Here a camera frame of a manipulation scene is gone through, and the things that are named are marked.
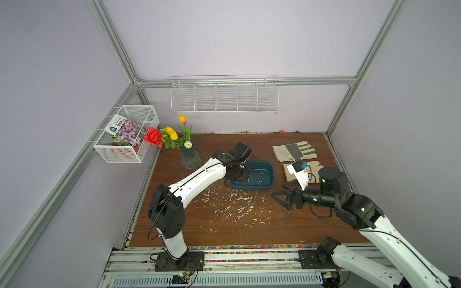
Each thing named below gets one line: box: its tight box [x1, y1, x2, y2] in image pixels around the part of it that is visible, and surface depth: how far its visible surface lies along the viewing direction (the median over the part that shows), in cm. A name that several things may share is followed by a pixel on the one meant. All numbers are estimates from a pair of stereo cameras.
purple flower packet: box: [103, 114, 148, 149], surface depth 75 cm
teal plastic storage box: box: [229, 160, 275, 191], surface depth 99 cm
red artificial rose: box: [144, 126, 163, 149], surface depth 71 cm
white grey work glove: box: [271, 140, 318, 162], surface depth 114 cm
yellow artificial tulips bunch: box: [159, 114, 193, 151], surface depth 82 cm
